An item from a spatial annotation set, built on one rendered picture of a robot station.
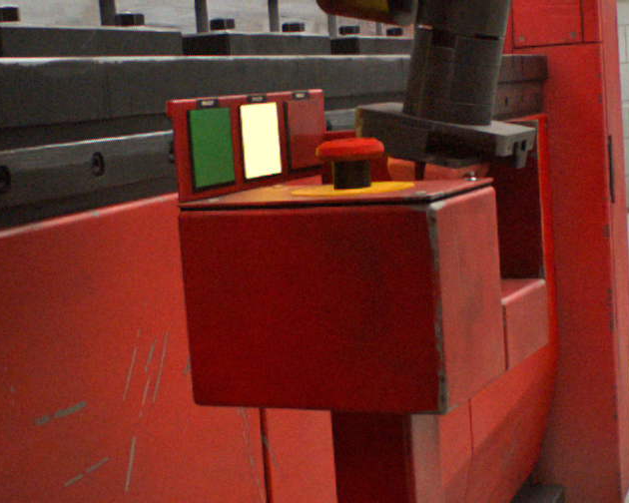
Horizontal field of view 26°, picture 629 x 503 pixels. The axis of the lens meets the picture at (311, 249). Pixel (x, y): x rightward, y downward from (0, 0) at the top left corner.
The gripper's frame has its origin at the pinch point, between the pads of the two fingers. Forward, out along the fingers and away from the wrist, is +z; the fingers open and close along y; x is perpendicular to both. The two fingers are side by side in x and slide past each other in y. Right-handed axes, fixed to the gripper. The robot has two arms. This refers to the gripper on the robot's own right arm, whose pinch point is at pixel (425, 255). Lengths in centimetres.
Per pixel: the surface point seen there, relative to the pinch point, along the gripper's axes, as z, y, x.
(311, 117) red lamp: -7.3, 10.4, -1.8
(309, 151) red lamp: -5.0, 9.8, -1.0
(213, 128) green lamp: -7.3, 10.2, 11.6
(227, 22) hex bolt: -10, 40, -40
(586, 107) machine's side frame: 4, 34, -166
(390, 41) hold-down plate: -7, 43, -90
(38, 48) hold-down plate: -8.5, 33.4, -1.2
